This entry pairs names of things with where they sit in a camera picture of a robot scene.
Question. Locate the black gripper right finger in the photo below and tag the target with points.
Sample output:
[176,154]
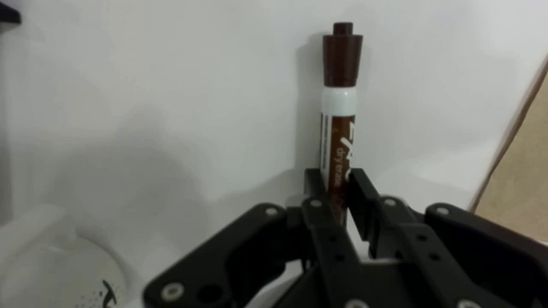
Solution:
[451,257]

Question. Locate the white ceramic mug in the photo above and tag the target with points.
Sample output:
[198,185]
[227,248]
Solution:
[52,267]

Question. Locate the brown dry erase marker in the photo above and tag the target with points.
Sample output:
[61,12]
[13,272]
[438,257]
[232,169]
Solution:
[342,108]

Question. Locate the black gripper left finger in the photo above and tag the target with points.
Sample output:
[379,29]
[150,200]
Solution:
[251,250]

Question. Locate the large tan cardboard sheet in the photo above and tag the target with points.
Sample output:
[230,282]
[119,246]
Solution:
[523,171]

